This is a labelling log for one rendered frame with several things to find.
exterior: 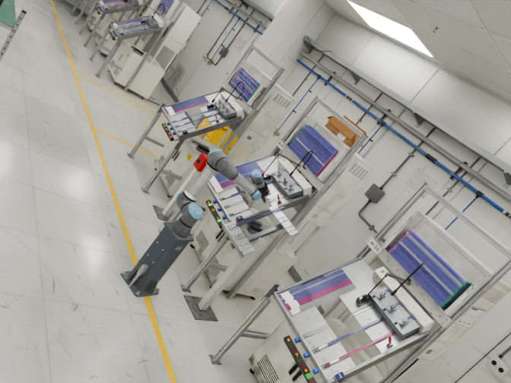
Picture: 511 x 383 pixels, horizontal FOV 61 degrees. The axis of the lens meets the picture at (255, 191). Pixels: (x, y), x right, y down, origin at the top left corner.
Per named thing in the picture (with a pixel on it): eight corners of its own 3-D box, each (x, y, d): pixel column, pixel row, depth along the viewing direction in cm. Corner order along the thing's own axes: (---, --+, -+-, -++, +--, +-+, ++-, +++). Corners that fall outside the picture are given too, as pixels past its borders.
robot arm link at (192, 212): (183, 224, 306) (195, 210, 303) (176, 213, 315) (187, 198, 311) (196, 228, 315) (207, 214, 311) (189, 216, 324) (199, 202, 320)
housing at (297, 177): (303, 201, 371) (303, 189, 362) (277, 171, 406) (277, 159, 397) (312, 198, 374) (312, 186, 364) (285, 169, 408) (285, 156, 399)
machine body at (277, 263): (209, 292, 386) (251, 242, 370) (185, 241, 435) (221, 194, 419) (258, 303, 428) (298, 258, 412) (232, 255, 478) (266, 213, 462)
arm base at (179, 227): (178, 238, 307) (185, 227, 305) (166, 223, 314) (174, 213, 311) (192, 238, 320) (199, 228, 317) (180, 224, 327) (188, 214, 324)
